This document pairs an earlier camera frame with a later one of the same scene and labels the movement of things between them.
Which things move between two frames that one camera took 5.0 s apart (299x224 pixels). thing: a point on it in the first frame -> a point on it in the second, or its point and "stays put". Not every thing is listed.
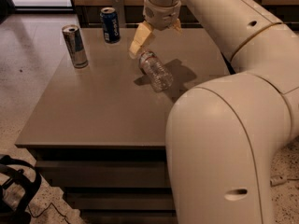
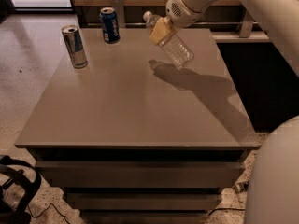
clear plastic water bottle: x=158 y=75 -> x=175 y=49
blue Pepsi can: x=111 y=33 stays put
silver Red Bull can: x=78 y=53 stays put
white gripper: x=161 y=15 -> x=179 y=12
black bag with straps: x=19 y=180 stays put
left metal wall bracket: x=118 y=3 stays put
